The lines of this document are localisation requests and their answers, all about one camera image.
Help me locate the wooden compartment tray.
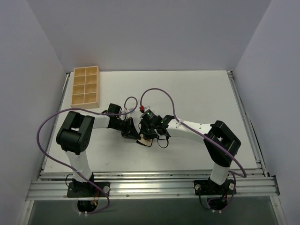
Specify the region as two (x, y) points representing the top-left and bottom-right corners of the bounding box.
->
(71, 66), (100, 109)

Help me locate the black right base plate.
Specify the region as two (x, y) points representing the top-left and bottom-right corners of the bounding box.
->
(193, 179), (236, 196)

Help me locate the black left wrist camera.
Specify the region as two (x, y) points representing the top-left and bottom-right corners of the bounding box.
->
(107, 103), (121, 115)

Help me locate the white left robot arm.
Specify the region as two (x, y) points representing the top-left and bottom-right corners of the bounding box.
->
(56, 110), (141, 196)

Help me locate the black underwear with beige waistband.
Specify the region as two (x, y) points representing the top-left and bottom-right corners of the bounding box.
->
(136, 137), (153, 147)

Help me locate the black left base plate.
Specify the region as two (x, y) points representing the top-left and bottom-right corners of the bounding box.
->
(67, 179), (110, 198)

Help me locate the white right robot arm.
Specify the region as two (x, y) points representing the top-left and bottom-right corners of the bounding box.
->
(140, 112), (241, 194)

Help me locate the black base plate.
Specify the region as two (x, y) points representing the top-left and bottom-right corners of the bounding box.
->
(67, 179), (110, 198)
(193, 179), (236, 196)

